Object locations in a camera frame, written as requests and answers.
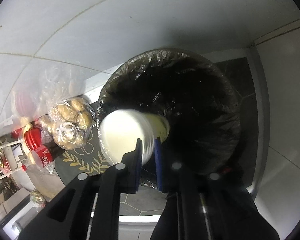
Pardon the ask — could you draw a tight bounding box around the white paper cup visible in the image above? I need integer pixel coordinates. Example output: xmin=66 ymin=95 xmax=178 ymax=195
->
xmin=98 ymin=109 xmax=170 ymax=165

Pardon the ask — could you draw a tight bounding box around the white wire rack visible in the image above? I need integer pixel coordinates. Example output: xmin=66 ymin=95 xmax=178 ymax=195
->
xmin=0 ymin=139 xmax=25 ymax=180

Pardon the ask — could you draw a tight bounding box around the clear plastic bag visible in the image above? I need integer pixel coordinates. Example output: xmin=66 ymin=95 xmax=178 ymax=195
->
xmin=0 ymin=60 xmax=95 ymax=136

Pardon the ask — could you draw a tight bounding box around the dark patterned floor mat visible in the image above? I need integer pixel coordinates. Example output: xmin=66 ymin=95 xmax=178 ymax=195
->
xmin=56 ymin=126 xmax=109 ymax=185

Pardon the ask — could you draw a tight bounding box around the bag of potatoes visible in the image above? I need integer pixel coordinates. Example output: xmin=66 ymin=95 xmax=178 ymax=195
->
xmin=37 ymin=97 xmax=96 ymax=150

